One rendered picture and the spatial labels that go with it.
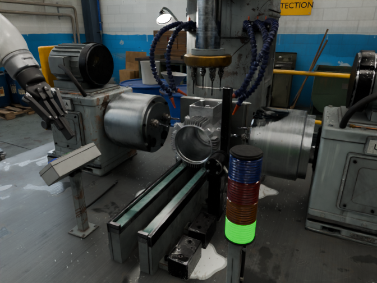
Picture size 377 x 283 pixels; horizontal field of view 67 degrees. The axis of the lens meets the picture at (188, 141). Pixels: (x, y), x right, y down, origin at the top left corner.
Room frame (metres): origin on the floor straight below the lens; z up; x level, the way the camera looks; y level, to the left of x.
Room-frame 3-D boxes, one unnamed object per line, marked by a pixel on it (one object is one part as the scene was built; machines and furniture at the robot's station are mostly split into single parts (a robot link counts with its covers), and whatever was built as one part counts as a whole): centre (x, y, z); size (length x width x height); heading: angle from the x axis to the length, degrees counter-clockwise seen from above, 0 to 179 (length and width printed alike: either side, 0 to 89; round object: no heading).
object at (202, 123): (1.09, -0.06, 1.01); 0.20 x 0.19 x 0.19; 155
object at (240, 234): (0.47, -0.10, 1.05); 0.06 x 0.06 x 0.04
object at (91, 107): (1.34, 0.48, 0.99); 0.35 x 0.31 x 0.37; 65
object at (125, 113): (1.24, 0.27, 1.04); 0.37 x 0.25 x 0.25; 65
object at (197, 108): (1.12, -0.07, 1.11); 0.12 x 0.11 x 0.07; 155
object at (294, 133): (0.95, -0.36, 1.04); 0.41 x 0.25 x 0.25; 65
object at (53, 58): (1.32, 0.53, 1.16); 0.33 x 0.26 x 0.42; 65
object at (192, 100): (1.23, -0.12, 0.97); 0.30 x 0.11 x 0.34; 65
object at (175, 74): (2.71, 0.14, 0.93); 0.25 x 0.24 x 0.25; 153
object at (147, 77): (3.24, 0.44, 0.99); 0.24 x 0.22 x 0.24; 63
